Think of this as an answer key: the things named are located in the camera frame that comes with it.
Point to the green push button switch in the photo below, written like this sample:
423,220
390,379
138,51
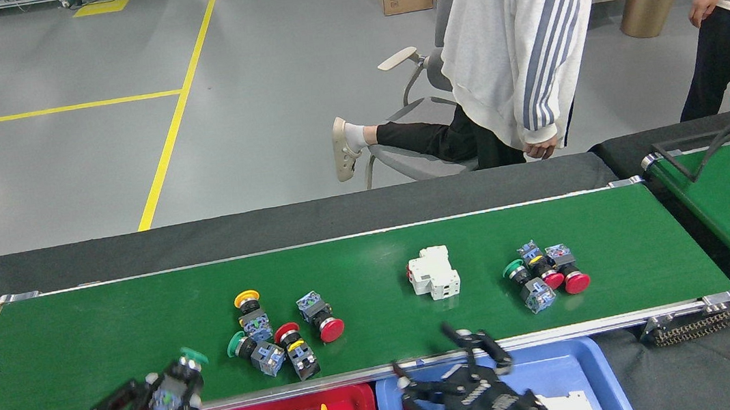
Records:
167,399
268,358
539,295

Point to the red push button switch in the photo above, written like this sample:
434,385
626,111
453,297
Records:
311,305
560,256

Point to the long green conveyor belt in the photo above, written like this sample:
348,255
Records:
111,330

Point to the blue plastic tray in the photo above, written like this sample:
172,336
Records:
576,366

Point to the person's right hand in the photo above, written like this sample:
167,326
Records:
705,4
541,149

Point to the grey office chair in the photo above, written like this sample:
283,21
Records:
401,159

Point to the black guide bar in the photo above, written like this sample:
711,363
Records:
674,163

